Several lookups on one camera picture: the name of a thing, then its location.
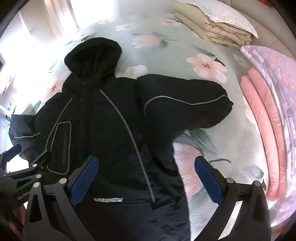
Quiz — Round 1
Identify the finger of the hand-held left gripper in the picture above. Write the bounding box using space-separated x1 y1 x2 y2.
0 144 23 164
2 149 52 189

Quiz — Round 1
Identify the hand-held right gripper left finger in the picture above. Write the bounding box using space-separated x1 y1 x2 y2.
24 155 100 241

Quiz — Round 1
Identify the floral quilted bed sheet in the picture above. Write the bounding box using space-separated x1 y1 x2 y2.
9 9 278 241

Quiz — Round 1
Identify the white scalloped pillow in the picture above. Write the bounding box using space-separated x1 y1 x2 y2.
177 0 259 39

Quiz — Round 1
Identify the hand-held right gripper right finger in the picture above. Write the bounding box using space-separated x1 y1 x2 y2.
194 156 272 241

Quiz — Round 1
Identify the folded beige quilt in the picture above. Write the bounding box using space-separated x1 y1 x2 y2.
174 8 252 49

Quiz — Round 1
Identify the beige padded headboard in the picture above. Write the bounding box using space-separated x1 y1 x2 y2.
231 0 296 61

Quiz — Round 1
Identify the purple patterned quilt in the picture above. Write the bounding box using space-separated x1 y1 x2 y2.
240 45 296 209

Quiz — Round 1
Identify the black hooded jacket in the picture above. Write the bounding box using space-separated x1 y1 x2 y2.
9 37 233 241

